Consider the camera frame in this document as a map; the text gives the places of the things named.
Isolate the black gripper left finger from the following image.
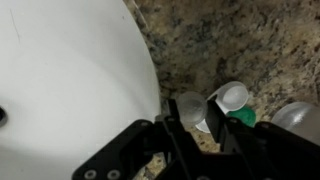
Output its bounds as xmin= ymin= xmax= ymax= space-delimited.
xmin=71 ymin=98 xmax=204 ymax=180

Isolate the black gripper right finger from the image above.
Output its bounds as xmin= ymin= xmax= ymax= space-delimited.
xmin=206 ymin=99 xmax=320 ymax=180

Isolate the translucent round lid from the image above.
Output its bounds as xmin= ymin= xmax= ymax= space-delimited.
xmin=176 ymin=91 xmax=209 ymax=127

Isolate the white round sink basin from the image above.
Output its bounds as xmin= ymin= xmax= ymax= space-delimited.
xmin=0 ymin=0 xmax=162 ymax=180

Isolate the green bottle with orange pump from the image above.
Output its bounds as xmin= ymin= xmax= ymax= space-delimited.
xmin=226 ymin=105 xmax=258 ymax=129

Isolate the tall white tube bottle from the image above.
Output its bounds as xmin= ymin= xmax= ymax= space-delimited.
xmin=194 ymin=80 xmax=250 ymax=134

